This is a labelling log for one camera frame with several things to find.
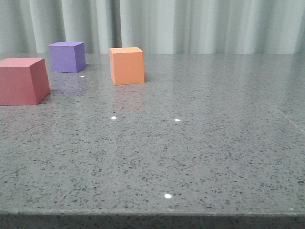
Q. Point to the pale green curtain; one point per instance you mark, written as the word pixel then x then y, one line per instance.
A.
pixel 155 26

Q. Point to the purple foam cube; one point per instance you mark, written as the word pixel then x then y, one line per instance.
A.
pixel 67 56

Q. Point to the red foam cube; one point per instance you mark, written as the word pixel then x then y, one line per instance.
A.
pixel 23 81

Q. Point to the orange foam cube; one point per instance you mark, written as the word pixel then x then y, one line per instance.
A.
pixel 127 65

